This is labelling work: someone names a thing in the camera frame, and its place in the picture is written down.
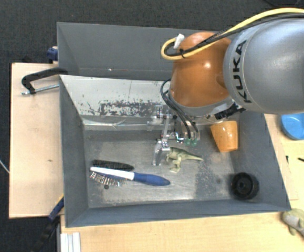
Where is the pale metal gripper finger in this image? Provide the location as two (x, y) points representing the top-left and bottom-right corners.
(152, 139), (163, 166)
(161, 140), (172, 165)

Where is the green toy dinosaur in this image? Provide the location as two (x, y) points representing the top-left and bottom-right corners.
(165, 146), (204, 174)

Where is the blue and white brush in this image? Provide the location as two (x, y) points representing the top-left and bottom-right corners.
(89, 159), (171, 190)

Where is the grey metal bin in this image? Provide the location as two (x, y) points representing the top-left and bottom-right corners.
(56, 22), (292, 228)

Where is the orange cup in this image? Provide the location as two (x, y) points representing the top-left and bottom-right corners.
(209, 120), (239, 153)

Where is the black round wheel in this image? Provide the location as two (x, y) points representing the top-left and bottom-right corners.
(229, 172), (260, 201)

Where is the pale wood board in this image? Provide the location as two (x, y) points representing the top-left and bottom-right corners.
(8, 62), (66, 219)

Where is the blue bowl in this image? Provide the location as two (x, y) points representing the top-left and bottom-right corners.
(280, 112), (304, 141)

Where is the pale green glove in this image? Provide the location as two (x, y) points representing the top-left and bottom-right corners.
(281, 208), (304, 249)

